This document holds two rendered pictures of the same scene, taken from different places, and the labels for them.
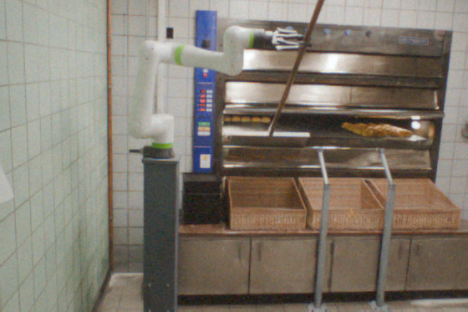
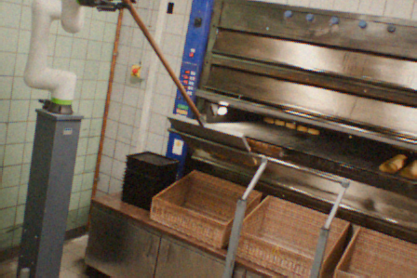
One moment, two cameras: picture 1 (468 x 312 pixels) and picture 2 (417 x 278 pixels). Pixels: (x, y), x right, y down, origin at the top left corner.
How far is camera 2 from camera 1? 205 cm
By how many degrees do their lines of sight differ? 35
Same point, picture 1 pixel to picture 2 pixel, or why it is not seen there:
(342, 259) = not seen: outside the picture
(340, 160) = (326, 190)
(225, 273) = (133, 264)
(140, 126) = (27, 74)
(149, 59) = (34, 13)
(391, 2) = not seen: outside the picture
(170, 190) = (49, 143)
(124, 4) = not seen: outside the picture
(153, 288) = (27, 235)
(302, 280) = not seen: outside the picture
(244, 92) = (228, 81)
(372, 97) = (383, 116)
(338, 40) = (348, 33)
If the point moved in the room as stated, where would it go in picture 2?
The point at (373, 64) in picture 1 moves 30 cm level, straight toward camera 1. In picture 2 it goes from (391, 71) to (360, 65)
